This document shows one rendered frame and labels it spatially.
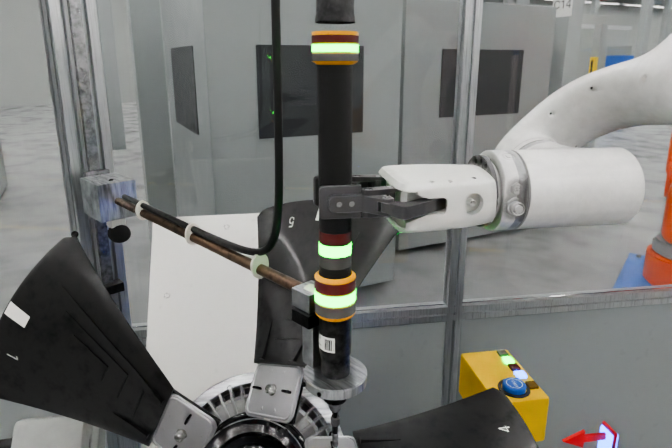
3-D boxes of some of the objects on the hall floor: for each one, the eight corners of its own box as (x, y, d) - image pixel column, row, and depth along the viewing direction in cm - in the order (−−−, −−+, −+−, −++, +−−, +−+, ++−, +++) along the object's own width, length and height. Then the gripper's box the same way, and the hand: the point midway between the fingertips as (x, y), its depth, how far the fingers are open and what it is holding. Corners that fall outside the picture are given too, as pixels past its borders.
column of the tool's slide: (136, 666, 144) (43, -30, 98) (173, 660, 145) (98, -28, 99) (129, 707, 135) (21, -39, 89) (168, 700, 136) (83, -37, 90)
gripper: (461, 142, 61) (307, 146, 58) (535, 171, 45) (328, 178, 42) (457, 203, 63) (307, 209, 60) (527, 252, 47) (328, 263, 44)
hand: (336, 196), depth 51 cm, fingers closed on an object, 4 cm apart
